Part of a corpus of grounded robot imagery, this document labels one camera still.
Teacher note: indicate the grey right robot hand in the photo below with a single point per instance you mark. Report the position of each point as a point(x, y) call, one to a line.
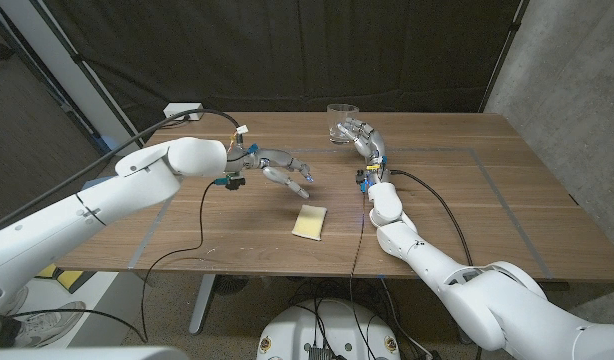
point(372, 145)

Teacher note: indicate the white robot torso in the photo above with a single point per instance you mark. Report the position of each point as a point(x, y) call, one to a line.
point(87, 354)

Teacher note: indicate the black backdrop stand pole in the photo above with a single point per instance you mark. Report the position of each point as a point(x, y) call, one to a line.
point(502, 55)
point(94, 82)

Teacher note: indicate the black round ribbed object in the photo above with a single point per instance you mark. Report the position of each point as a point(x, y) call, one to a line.
point(231, 285)

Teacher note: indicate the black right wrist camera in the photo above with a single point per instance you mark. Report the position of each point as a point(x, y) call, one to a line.
point(360, 177)

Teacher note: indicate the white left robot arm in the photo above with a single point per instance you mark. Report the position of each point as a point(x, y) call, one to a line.
point(87, 210)

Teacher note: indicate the grey finned module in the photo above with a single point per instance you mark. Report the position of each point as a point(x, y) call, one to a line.
point(319, 353)

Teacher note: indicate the clear glass cup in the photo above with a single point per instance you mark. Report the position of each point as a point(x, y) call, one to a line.
point(337, 125)

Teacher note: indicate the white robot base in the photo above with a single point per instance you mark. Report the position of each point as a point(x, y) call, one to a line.
point(332, 327)

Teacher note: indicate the white power strip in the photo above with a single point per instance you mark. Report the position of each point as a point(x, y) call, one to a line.
point(179, 107)

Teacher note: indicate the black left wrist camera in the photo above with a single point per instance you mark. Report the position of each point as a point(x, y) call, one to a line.
point(235, 183)

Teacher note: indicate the white table leg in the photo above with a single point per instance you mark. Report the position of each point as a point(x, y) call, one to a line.
point(203, 305)

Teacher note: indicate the black backdrop cloth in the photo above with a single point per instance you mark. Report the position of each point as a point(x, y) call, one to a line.
point(312, 50)

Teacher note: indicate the grey table leg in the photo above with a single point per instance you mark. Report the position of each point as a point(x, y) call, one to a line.
point(459, 340)

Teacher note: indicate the yellow black floor pad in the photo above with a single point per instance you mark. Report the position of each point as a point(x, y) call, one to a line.
point(69, 279)
point(48, 271)

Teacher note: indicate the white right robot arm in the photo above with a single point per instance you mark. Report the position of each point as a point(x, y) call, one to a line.
point(487, 300)

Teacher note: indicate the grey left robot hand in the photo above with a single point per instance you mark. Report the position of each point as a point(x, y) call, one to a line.
point(277, 159)

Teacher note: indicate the yellow sponge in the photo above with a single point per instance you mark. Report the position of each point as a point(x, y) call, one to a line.
point(310, 222)

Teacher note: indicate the grey sneaker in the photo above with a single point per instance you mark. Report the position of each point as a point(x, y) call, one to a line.
point(18, 300)
point(49, 325)

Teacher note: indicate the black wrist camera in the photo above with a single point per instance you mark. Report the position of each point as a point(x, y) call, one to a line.
point(235, 183)
point(360, 177)

